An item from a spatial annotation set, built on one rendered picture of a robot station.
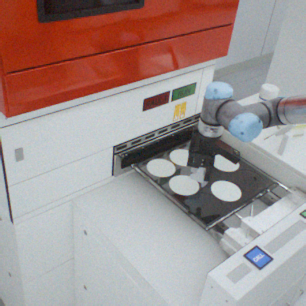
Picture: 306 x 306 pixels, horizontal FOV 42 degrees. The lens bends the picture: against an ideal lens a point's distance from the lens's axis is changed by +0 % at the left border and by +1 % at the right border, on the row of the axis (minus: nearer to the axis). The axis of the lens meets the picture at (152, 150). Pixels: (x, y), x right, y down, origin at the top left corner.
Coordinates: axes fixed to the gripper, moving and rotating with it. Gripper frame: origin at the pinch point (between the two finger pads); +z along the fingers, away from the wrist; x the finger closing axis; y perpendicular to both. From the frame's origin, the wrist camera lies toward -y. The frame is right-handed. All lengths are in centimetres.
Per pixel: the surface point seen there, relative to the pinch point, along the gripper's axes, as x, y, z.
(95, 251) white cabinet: 17.6, 31.5, 21.5
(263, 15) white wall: -326, -53, 36
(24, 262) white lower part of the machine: 22, 55, 29
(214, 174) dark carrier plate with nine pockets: -8.4, -3.2, 2.1
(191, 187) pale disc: 0.7, 4.1, 2.0
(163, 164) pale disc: -8.8, 14.6, 2.1
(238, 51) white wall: -305, -34, 69
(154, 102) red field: -16.2, 21.1, -17.7
